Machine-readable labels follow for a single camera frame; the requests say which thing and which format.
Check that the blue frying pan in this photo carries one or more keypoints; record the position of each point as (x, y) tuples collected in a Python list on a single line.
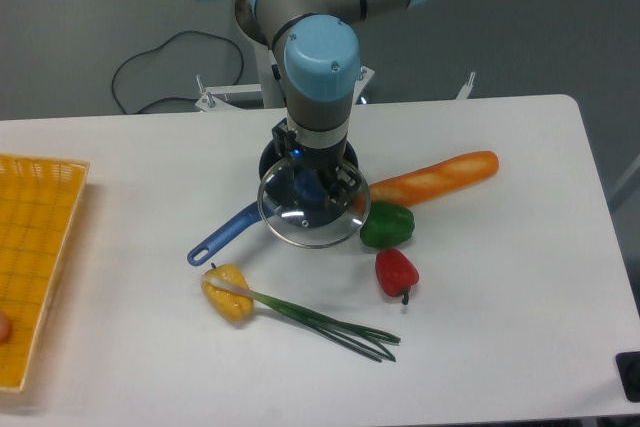
[(245, 218)]

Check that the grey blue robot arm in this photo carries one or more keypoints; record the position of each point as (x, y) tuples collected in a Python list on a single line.
[(317, 54)]

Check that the green bell pepper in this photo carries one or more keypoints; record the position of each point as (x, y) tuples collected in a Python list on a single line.
[(387, 225)]

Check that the glass pan lid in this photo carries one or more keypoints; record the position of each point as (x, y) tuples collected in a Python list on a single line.
[(313, 208)]

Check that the orange baguette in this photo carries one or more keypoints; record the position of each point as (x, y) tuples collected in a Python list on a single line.
[(431, 182)]

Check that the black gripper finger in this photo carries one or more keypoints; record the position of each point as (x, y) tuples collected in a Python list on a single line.
[(308, 188), (345, 186)]

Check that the yellow bell pepper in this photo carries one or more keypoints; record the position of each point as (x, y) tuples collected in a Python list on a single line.
[(234, 308)]

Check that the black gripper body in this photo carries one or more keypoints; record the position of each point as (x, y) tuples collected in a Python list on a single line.
[(296, 147)]

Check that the black table corner fixture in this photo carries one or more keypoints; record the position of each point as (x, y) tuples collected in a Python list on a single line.
[(628, 365)]

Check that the yellow woven basket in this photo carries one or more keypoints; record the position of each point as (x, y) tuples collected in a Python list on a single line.
[(39, 200)]

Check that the red bell pepper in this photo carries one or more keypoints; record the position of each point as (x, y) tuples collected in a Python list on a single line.
[(396, 274)]

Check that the green spring onion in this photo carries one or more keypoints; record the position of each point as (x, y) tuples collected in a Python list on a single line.
[(365, 341)]

